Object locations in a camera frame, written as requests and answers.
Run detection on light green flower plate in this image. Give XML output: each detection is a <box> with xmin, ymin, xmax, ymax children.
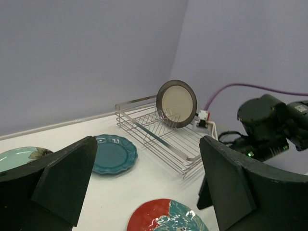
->
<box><xmin>0</xmin><ymin>147</ymin><xmax>53</xmax><ymax>172</ymax></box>

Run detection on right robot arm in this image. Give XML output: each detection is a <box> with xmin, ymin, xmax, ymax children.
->
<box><xmin>218</xmin><ymin>94</ymin><xmax>308</xmax><ymax>162</ymax></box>

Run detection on red plate with teal flower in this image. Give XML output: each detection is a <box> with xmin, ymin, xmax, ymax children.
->
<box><xmin>127</xmin><ymin>198</ymin><xmax>208</xmax><ymax>231</ymax></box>

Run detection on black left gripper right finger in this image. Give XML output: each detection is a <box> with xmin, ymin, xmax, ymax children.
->
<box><xmin>197</xmin><ymin>136</ymin><xmax>308</xmax><ymax>231</ymax></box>

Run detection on metal wire dish rack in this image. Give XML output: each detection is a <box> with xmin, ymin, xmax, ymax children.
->
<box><xmin>115</xmin><ymin>95</ymin><xmax>204</xmax><ymax>177</ymax></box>

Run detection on teal scalloped plate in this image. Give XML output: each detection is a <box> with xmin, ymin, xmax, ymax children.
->
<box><xmin>93</xmin><ymin>134</ymin><xmax>138</xmax><ymax>175</ymax></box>

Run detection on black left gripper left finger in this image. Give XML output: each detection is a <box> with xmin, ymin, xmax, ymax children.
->
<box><xmin>0</xmin><ymin>136</ymin><xmax>97</xmax><ymax>231</ymax></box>

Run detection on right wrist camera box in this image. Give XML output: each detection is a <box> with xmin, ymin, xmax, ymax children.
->
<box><xmin>192</xmin><ymin>110</ymin><xmax>218</xmax><ymax>140</ymax></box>

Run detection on cream plate with metallic rim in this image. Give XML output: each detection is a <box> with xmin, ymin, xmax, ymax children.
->
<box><xmin>156</xmin><ymin>80</ymin><xmax>197</xmax><ymax>128</ymax></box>

